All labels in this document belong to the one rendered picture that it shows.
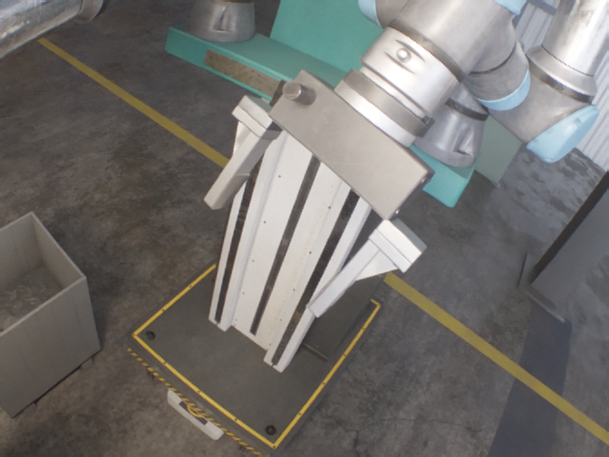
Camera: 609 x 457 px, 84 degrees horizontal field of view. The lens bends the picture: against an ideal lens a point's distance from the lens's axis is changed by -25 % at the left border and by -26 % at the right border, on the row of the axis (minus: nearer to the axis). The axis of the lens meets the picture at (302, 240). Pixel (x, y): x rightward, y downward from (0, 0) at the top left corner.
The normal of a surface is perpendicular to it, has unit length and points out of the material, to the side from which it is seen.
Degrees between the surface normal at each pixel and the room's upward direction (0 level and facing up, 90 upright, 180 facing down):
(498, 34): 90
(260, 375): 0
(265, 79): 90
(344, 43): 90
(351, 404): 0
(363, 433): 0
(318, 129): 67
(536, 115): 93
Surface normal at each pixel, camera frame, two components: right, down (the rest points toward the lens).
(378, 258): -0.42, 0.14
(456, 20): -0.14, 0.37
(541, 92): -0.79, 0.39
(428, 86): 0.15, 0.55
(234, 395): 0.28, -0.69
